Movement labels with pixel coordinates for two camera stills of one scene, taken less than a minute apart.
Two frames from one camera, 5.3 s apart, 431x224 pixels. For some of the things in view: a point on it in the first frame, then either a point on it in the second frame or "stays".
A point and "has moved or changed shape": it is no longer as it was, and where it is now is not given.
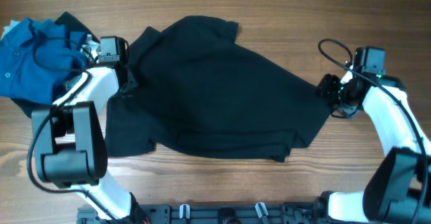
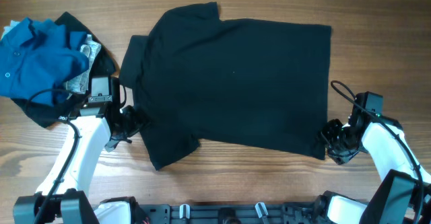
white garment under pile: x=7 y=29 stays
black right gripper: x=327 y=88 to x=327 y=132
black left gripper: x=134 y=81 to x=130 y=111
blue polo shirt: x=37 y=58 stays
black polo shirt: x=190 y=86 has moved or changed shape
